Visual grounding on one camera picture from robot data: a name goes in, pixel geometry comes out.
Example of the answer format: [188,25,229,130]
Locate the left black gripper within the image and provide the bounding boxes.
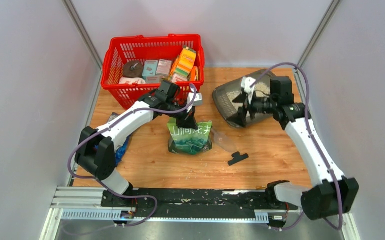
[165,100,199,131]

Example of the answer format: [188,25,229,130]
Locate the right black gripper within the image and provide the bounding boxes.
[226,91,277,128]

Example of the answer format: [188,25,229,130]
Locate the green cat litter bag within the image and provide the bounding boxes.
[167,118,213,155]

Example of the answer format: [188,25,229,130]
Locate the clear plastic scoop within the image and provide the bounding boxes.
[211,128,237,153]

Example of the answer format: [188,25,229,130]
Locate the black bag clip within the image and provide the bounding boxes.
[227,151,249,166]

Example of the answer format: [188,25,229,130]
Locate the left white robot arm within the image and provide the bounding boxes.
[69,80,203,208]

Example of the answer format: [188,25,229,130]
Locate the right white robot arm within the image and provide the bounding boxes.
[230,76,360,220]

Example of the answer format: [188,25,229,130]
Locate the grey litter box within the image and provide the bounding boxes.
[212,68,294,129]

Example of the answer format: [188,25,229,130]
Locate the pink grey small box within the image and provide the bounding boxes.
[155,59,173,77]

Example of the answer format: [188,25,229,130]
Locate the teal small box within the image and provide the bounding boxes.
[142,60,159,80]

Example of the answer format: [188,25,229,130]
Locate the orange packet in basket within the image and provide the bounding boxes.
[189,66,199,82]

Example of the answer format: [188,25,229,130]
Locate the colourful sponge pack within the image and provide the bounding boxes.
[174,46,197,77]

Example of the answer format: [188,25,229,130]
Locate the white pink sponge pack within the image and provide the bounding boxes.
[119,77,146,85]

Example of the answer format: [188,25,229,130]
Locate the blue silver snack bag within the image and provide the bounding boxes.
[107,112,131,166]

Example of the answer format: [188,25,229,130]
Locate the brown round lid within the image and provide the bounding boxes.
[122,60,144,78]

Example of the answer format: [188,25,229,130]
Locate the red plastic shopping basket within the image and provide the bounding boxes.
[101,34,205,109]

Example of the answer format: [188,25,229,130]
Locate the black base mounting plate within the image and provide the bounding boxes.
[101,188,298,220]

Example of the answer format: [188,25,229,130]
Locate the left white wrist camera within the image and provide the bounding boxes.
[187,92,204,107]

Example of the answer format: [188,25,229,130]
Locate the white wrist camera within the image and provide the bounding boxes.
[187,92,204,107]
[240,76,257,104]

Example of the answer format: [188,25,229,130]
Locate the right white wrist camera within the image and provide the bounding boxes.
[240,76,257,104]

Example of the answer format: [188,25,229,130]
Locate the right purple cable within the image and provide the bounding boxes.
[250,62,344,231]

